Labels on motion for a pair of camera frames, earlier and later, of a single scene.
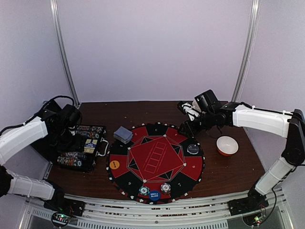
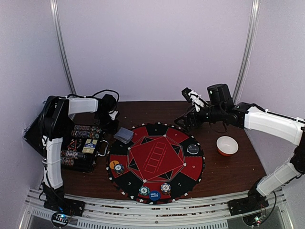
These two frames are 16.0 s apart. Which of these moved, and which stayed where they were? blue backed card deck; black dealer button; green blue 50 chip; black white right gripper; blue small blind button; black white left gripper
Moved: black white right gripper; black white left gripper
Stayed: green blue 50 chip; black dealer button; blue backed card deck; blue small blind button
